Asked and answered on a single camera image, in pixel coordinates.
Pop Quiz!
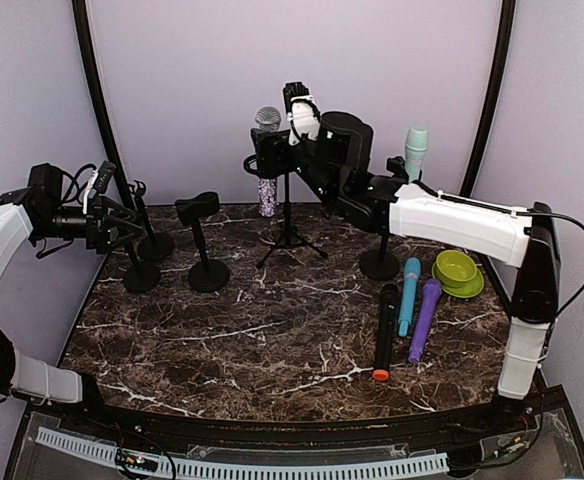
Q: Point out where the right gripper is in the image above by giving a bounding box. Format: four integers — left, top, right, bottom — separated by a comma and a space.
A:
252, 128, 341, 204

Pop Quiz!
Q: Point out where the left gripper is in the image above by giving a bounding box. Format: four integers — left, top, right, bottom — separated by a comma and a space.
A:
31, 194, 141, 254

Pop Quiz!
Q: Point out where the black tripod shock-mount stand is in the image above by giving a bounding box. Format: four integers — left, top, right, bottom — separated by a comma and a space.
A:
256, 172, 328, 269

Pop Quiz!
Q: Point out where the silver glitter microphone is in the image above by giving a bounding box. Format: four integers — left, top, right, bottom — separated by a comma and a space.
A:
255, 106, 281, 218

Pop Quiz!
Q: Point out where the black round-base stand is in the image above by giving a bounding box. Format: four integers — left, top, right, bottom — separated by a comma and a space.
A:
123, 242, 161, 293
128, 180, 175, 262
358, 156, 406, 281

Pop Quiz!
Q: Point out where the black round-base stand clamp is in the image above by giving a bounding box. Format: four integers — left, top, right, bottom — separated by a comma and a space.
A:
175, 191, 230, 293

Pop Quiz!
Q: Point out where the blue microphone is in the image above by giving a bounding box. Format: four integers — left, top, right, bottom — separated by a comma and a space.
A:
398, 257, 421, 338

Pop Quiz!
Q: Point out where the black microphone orange ring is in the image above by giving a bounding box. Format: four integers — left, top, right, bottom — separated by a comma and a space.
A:
371, 283, 401, 382

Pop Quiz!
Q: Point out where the purple microphone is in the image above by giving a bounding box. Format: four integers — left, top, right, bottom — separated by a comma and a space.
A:
408, 278, 442, 364

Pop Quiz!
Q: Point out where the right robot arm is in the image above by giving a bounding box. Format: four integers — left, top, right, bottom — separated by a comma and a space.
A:
244, 82, 565, 434

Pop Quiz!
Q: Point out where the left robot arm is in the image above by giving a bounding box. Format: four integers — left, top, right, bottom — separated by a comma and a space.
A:
0, 161, 142, 436

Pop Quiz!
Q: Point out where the mint green microphone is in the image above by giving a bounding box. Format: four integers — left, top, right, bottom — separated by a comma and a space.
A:
404, 126, 429, 183

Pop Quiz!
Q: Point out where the lime green bowl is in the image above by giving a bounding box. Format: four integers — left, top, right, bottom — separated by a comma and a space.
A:
431, 250, 484, 299

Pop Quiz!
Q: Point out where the green circuit board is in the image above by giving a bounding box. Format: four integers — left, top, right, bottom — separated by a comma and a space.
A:
115, 449, 159, 473

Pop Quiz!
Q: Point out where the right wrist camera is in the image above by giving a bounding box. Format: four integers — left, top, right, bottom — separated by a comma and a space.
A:
283, 82, 321, 146

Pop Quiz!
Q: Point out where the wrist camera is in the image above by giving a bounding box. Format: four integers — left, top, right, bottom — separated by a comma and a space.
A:
283, 82, 321, 146
82, 161, 116, 215

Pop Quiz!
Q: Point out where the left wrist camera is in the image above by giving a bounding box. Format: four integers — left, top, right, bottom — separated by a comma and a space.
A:
82, 161, 116, 215

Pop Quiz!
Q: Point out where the left black frame post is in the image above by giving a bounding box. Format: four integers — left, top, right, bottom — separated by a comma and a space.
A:
71, 0, 134, 208

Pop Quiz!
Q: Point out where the black frame post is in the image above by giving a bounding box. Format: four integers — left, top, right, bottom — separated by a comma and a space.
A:
71, 0, 134, 208
460, 0, 517, 197

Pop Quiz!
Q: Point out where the right black frame post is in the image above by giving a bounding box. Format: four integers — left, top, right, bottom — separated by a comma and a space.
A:
460, 0, 517, 197

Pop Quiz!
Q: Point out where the white slotted cable duct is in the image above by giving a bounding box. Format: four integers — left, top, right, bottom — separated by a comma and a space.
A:
35, 427, 450, 479

